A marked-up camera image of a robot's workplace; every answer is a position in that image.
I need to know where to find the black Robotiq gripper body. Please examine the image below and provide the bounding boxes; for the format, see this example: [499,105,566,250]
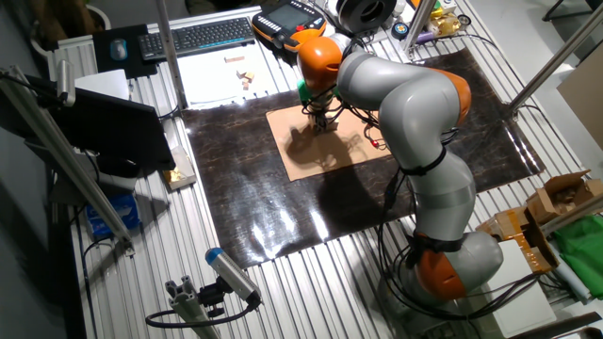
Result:
[306,99,336,121]

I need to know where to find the brown cardboard sheet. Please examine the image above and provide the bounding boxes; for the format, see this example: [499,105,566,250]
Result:
[265,104,393,183]

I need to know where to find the orange black teach pendant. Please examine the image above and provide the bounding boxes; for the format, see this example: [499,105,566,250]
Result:
[251,0,328,53]

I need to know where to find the black filament spool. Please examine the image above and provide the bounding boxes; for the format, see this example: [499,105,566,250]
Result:
[336,0,399,35]

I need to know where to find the dark marble pattern mat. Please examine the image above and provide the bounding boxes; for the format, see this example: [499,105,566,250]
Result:
[181,46,546,269]

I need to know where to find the white paper sheet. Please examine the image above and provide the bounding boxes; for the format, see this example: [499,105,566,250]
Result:
[176,41,296,110]

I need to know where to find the black computer keyboard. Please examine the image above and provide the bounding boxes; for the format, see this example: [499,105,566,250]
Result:
[137,16,256,62]

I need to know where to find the small open white box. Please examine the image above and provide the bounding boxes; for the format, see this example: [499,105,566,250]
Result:
[162,144,198,191]

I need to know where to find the clear bag of gold items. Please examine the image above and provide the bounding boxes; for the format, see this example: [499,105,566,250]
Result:
[431,11,463,39]

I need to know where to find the black mouse pad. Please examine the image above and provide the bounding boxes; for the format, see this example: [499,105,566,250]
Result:
[91,24,159,80]

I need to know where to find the black laptop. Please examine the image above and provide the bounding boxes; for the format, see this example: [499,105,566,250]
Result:
[25,74,176,173]

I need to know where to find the blue grey computer mouse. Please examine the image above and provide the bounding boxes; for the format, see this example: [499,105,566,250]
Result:
[109,38,129,62]

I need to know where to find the taped flat cardboard box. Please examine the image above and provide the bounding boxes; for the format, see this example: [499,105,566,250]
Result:
[480,205,560,275]

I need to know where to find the white paper pad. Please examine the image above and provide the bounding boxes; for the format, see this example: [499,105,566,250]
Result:
[74,69,131,101]

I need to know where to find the blue tissue pack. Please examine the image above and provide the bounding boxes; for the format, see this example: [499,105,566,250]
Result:
[84,192,141,239]

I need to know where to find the white plant pot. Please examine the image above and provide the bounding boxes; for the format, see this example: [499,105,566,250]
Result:
[30,3,113,60]

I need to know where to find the open cardboard box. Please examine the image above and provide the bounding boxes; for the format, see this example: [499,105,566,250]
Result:
[525,169,603,225]

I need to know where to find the white flat box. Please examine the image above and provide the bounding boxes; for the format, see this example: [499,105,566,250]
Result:
[480,238,558,338]

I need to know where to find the black chair legs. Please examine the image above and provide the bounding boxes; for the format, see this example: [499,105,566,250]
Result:
[541,0,603,23]

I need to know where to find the brown board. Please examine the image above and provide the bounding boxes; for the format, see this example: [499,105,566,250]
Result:
[557,44,603,152]

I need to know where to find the green cloth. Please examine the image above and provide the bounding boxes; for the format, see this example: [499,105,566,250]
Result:
[553,214,603,300]

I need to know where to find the aluminium frame pole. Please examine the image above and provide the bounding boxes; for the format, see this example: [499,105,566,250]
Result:
[540,192,603,236]
[508,2,603,114]
[156,0,188,110]
[402,0,437,53]

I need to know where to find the silver camera with blue end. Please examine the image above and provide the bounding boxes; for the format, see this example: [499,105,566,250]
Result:
[204,247,263,305]

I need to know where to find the black camera clamp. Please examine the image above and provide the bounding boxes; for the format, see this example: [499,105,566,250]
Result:
[197,277,227,319]

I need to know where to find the short aluminium extrusion post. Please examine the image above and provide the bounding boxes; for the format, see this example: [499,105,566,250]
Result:
[164,275,220,339]

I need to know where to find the black camera cable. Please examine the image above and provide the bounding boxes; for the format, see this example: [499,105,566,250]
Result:
[144,300,260,330]

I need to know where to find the silver camera on pole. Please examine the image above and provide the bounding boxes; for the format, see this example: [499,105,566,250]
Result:
[56,58,76,108]

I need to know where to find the slanted aluminium frame beam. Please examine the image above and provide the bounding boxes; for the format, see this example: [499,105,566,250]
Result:
[0,65,136,255]

